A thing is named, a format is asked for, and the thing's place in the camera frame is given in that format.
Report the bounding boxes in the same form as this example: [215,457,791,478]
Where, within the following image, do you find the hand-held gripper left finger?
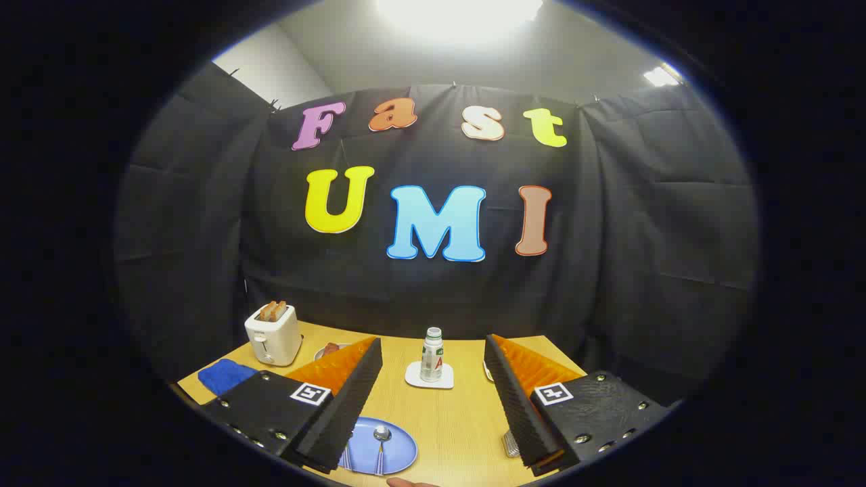
[200,337,384,474]

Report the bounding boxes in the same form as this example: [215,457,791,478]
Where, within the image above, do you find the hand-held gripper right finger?
[483,333,672,478]

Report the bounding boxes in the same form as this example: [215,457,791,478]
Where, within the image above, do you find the checked handle spoon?
[373,425,393,474]

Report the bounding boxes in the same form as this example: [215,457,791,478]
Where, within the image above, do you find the blue round plate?
[337,416,419,476]

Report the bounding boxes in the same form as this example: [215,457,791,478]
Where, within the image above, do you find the white coaster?
[405,362,455,390]

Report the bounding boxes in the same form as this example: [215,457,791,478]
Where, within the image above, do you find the clear water bottle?
[420,327,445,383]

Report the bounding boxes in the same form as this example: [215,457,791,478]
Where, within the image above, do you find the cream toaster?
[244,301,303,367]

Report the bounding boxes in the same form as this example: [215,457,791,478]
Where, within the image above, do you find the blue folded cloth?
[198,358,259,397]

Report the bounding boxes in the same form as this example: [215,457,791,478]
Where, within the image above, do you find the small ceiling light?
[643,64,683,87]

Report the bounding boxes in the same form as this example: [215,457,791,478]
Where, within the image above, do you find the large ceiling light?
[375,0,545,41]

